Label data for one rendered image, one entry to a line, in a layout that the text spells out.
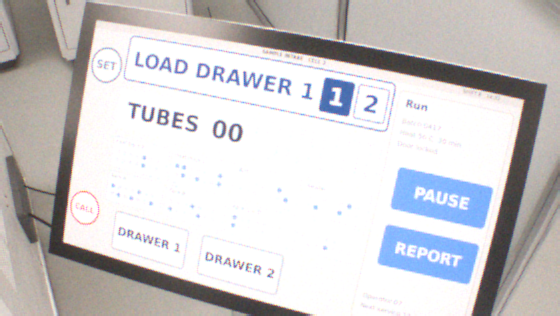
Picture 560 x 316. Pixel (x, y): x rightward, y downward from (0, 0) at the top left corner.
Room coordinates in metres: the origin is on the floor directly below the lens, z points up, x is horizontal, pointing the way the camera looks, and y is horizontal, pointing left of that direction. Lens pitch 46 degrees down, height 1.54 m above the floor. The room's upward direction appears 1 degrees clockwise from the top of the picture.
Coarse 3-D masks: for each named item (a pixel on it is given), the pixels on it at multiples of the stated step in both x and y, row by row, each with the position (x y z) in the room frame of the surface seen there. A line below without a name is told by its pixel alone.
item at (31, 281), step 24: (0, 120) 1.31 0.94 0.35; (0, 144) 1.17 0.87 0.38; (0, 168) 1.02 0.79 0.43; (0, 192) 0.89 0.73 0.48; (24, 192) 1.08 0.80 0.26; (0, 216) 0.79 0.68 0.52; (24, 216) 0.94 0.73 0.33; (0, 240) 0.69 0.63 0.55; (24, 240) 0.88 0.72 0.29; (0, 264) 0.61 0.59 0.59; (24, 264) 0.76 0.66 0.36; (0, 288) 0.52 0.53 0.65; (24, 288) 0.66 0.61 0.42; (48, 288) 0.85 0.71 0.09; (0, 312) 0.48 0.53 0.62; (24, 312) 0.57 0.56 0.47; (48, 312) 0.72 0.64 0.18
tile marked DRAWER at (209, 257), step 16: (208, 240) 0.38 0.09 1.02; (224, 240) 0.38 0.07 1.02; (208, 256) 0.37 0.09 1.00; (224, 256) 0.37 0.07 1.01; (240, 256) 0.36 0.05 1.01; (256, 256) 0.36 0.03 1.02; (272, 256) 0.36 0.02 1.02; (208, 272) 0.35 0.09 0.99; (224, 272) 0.35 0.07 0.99; (240, 272) 0.35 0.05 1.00; (256, 272) 0.35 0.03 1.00; (272, 272) 0.35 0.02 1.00; (256, 288) 0.34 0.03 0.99; (272, 288) 0.34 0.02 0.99
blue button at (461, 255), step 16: (384, 240) 0.36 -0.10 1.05; (400, 240) 0.35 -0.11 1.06; (416, 240) 0.35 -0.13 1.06; (432, 240) 0.35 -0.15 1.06; (448, 240) 0.35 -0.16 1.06; (384, 256) 0.35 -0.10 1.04; (400, 256) 0.34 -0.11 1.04; (416, 256) 0.34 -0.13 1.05; (432, 256) 0.34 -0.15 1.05; (448, 256) 0.34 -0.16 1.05; (464, 256) 0.33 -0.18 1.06; (416, 272) 0.33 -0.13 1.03; (432, 272) 0.33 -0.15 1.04; (448, 272) 0.33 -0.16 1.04; (464, 272) 0.32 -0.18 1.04
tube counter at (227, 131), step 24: (216, 120) 0.46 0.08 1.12; (240, 120) 0.46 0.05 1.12; (264, 120) 0.46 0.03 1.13; (216, 144) 0.45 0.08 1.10; (240, 144) 0.44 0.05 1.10; (264, 144) 0.44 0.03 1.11; (288, 144) 0.44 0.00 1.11; (312, 144) 0.43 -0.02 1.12; (336, 144) 0.43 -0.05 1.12; (360, 144) 0.43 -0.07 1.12; (384, 144) 0.42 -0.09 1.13; (312, 168) 0.42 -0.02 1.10; (336, 168) 0.41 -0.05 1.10; (360, 168) 0.41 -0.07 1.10
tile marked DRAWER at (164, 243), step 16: (128, 224) 0.40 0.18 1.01; (144, 224) 0.40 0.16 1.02; (160, 224) 0.40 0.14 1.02; (112, 240) 0.39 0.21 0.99; (128, 240) 0.39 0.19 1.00; (144, 240) 0.39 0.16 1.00; (160, 240) 0.39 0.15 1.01; (176, 240) 0.38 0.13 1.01; (144, 256) 0.38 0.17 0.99; (160, 256) 0.37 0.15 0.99; (176, 256) 0.37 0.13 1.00
